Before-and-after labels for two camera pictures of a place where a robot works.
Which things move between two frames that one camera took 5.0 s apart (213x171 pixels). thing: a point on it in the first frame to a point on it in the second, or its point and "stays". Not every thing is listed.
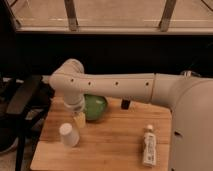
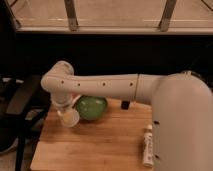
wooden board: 112,144 stays
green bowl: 95,106 stays
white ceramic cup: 69,134 to 70,117
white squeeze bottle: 149,146 stays
